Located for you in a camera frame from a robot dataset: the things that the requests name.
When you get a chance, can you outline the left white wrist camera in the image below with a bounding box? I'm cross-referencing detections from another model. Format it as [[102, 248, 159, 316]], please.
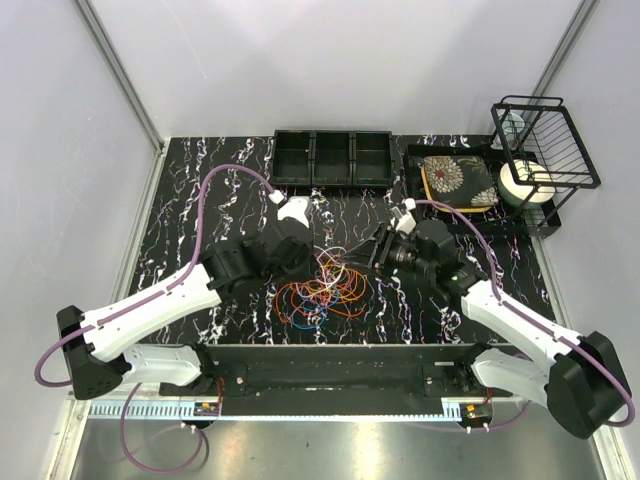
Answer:
[[268, 190, 312, 227]]

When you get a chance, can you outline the pale blue cup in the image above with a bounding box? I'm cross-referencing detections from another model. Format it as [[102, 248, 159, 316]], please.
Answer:
[[501, 113, 526, 149]]

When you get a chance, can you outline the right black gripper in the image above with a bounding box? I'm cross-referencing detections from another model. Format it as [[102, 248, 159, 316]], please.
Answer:
[[339, 223, 435, 281]]

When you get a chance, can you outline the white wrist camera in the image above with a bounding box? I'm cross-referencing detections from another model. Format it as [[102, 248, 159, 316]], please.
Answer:
[[268, 190, 312, 227], [391, 198, 416, 235]]

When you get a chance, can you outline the white ceramic bowl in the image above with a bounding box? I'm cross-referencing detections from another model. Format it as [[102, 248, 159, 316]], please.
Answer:
[[498, 159, 556, 209]]

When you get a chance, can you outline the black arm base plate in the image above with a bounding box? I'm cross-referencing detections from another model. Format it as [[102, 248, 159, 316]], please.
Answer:
[[159, 344, 507, 420]]

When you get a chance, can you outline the black tray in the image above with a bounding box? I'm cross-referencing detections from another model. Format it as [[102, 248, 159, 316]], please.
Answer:
[[403, 144, 544, 237]]

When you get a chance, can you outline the pink cable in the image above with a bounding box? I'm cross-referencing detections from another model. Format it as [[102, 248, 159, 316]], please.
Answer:
[[294, 247, 361, 314]]

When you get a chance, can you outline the aluminium ruler rail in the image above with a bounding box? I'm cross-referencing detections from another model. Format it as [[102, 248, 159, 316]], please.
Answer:
[[88, 400, 480, 423]]

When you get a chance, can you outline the orange cable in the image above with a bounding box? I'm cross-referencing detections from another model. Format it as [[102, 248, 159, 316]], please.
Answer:
[[274, 249, 369, 326]]

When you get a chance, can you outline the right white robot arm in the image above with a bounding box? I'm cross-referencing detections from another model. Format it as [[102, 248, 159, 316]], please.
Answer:
[[346, 220, 636, 439]]

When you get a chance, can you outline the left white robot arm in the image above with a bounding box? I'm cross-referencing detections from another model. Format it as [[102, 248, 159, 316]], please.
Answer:
[[57, 218, 314, 400]]

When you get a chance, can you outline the black three-compartment bin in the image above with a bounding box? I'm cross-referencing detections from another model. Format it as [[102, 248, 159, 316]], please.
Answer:
[[271, 130, 394, 188]]

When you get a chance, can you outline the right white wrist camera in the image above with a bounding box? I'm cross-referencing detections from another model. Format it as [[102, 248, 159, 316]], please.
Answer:
[[391, 198, 416, 235]]

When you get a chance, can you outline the black wire dish rack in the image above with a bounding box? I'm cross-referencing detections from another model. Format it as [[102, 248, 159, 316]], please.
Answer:
[[490, 95, 601, 238]]

